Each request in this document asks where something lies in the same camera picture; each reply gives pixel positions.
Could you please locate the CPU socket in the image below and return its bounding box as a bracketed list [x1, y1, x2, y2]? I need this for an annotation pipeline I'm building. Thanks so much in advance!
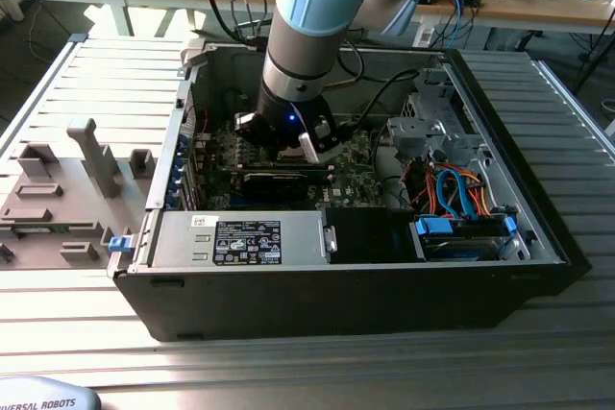
[266, 145, 322, 165]

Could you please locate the green motherboard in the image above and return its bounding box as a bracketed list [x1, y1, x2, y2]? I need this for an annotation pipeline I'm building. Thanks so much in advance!
[194, 114, 388, 212]

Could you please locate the grey power supply unit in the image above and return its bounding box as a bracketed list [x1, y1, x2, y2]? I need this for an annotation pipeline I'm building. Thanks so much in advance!
[148, 210, 332, 268]

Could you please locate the silver metal drive cage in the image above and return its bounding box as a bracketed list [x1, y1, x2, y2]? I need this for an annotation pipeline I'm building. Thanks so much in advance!
[386, 66, 487, 166]

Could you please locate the black and grey PC case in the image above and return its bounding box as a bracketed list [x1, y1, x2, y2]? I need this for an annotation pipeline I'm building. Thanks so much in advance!
[106, 37, 593, 344]

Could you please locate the hard disk in blue carrier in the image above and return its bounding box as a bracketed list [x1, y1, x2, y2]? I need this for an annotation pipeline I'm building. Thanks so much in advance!
[411, 215, 519, 262]

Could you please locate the grey parts rack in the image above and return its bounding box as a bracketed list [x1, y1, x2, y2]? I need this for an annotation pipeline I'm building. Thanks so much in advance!
[0, 116, 160, 273]

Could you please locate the pale blue teach pendant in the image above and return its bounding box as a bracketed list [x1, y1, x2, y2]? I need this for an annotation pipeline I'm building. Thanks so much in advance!
[0, 374, 104, 410]

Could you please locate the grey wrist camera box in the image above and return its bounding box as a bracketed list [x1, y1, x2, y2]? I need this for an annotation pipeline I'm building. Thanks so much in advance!
[234, 110, 258, 135]

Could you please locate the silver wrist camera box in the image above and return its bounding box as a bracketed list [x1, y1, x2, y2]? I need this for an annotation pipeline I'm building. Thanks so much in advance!
[297, 114, 343, 165]

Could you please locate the black camera cable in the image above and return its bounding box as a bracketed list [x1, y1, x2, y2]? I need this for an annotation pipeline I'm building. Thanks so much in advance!
[335, 68, 420, 142]

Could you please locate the blue flat data cable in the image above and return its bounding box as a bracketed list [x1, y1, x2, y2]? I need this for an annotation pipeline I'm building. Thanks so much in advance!
[433, 166, 476, 222]

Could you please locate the orange power wire bundle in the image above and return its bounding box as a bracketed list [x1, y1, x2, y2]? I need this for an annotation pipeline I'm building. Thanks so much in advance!
[402, 159, 492, 217]

